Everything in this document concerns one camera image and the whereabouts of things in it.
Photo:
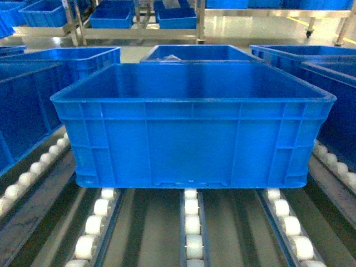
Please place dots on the blue crate right far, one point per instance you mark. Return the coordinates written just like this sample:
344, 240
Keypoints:
289, 56

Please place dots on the centre white roller track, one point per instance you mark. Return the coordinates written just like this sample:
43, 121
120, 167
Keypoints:
194, 243

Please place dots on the white roller track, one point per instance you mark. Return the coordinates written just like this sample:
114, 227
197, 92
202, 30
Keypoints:
194, 243
90, 246
292, 238

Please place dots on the left white roller track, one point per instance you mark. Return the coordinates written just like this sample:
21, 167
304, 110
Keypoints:
90, 246

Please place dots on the blue bin on rack right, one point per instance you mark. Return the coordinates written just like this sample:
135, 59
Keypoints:
182, 17

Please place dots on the blue crate behind centre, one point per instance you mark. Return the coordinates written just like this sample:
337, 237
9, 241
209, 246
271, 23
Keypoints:
197, 53

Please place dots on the blue crate left far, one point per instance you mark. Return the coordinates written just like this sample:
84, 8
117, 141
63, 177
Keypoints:
77, 62

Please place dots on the metal rack frame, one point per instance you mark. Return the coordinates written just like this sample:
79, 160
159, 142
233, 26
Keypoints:
80, 32

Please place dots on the right white roller track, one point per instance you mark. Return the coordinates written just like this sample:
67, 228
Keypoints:
292, 238

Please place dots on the blue crate left near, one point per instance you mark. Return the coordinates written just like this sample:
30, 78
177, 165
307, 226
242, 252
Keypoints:
28, 115

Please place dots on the blue crate right near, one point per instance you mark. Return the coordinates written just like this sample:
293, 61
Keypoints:
338, 131

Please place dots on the far left roller track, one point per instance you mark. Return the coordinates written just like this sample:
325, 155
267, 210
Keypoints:
16, 191

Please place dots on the blue bin on rack left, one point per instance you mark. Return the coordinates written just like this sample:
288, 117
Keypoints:
112, 18

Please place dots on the blue bin far left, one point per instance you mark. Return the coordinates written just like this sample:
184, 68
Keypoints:
44, 14

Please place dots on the far right roller track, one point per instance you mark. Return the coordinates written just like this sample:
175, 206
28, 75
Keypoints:
337, 167

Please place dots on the blue bin on rack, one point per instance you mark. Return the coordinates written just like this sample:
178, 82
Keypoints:
112, 18
182, 17

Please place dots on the large blue plastic crate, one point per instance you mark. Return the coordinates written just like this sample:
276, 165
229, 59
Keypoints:
192, 125

